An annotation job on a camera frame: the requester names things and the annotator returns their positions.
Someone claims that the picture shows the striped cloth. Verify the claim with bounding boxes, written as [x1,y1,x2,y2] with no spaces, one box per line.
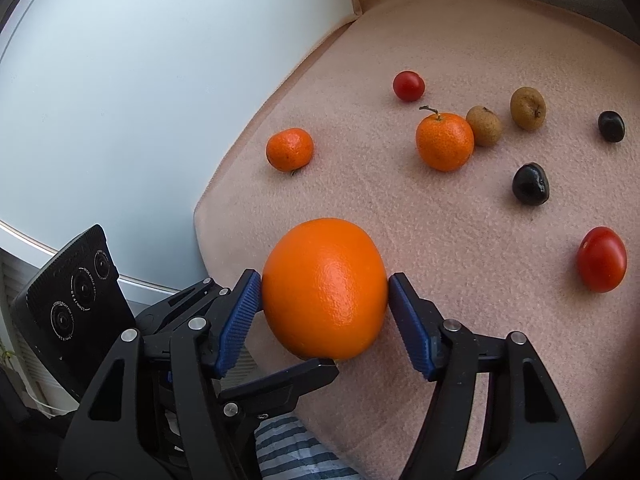
[255,414,362,480]

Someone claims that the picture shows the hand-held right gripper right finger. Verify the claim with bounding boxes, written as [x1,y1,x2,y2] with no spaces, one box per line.
[388,272,589,480]

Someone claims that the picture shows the round red cherry tomato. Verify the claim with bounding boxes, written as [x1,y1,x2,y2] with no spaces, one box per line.
[392,71,426,102]

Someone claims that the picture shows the large smooth orange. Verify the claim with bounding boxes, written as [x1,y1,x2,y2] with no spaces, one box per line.
[261,218,389,361]

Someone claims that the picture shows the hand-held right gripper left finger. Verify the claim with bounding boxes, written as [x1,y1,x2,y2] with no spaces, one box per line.
[56,269,264,480]

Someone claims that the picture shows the small orange mandarin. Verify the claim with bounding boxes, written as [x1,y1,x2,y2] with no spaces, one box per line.
[265,128,315,173]
[415,106,475,173]

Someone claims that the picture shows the brown longan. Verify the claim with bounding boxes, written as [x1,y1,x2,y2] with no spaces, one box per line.
[465,105,503,148]
[509,86,547,131]

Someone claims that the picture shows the oval red cherry tomato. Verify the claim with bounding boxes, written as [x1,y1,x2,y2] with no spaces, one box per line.
[576,226,628,294]

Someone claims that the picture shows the pink blanket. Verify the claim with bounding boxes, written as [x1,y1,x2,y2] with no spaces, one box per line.
[192,0,640,480]

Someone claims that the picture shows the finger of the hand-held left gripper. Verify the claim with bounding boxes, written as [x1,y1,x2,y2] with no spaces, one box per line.
[135,276,233,346]
[216,357,341,421]

